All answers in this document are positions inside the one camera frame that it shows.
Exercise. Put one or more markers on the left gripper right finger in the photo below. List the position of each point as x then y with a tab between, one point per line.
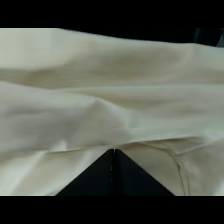
133	180

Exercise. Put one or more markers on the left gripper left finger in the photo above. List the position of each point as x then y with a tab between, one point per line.
96	180

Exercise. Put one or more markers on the cream shirt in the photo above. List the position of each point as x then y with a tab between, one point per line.
110	93

